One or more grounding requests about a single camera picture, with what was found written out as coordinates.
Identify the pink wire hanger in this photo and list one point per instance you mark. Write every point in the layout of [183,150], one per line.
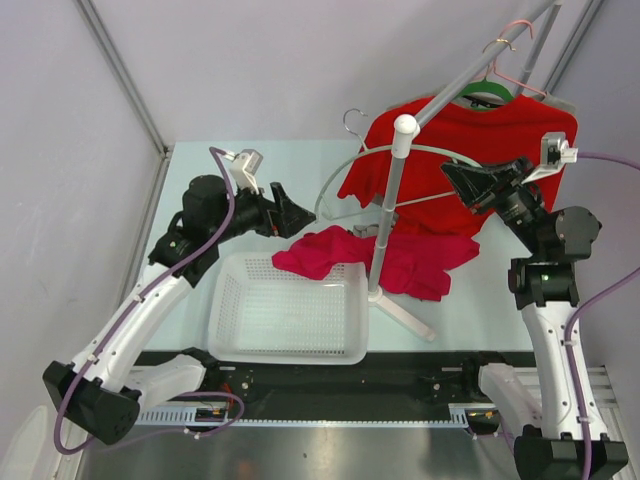
[520,82]

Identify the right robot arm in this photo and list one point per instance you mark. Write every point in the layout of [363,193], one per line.
[561,435]

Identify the grey cloth on table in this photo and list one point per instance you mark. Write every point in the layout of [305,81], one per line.
[365,231]

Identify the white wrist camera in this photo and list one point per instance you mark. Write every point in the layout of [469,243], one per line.
[244,168]
[555,153]

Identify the magenta t shirt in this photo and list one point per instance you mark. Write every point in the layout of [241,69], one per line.
[414,265]

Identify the white slotted cable duct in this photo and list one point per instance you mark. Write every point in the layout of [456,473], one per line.
[207,415]

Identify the white perforated plastic basket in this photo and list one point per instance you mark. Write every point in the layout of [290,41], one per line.
[261,314]

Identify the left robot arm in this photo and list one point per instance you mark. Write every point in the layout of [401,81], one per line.
[97,391]

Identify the dark green hanger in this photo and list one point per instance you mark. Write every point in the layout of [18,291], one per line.
[482,85]

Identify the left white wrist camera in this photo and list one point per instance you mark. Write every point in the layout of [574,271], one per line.
[244,168]

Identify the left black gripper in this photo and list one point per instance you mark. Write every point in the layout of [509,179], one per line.
[281,218]

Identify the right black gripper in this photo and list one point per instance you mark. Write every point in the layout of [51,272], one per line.
[480,187]

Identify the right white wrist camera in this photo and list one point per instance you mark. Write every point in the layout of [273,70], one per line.
[555,153]

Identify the red t shirt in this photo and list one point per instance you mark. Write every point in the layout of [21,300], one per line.
[487,137]

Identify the grey clothes rack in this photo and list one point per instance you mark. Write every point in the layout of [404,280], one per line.
[407,127]

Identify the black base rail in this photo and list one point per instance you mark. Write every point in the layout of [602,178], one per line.
[409,380]

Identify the grey garment behind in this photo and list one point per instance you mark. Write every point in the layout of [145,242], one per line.
[558,103]

